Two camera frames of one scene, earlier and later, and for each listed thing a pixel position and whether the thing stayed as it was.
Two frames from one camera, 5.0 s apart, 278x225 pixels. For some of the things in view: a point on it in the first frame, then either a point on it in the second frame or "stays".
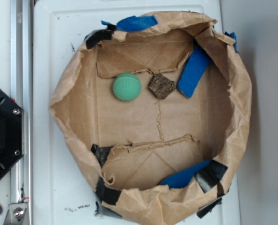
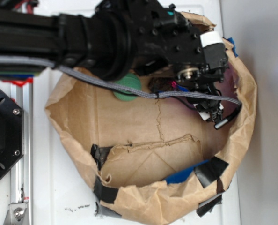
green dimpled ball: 127,86 stays
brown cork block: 161,86 stays
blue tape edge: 233,35 -> 234,48
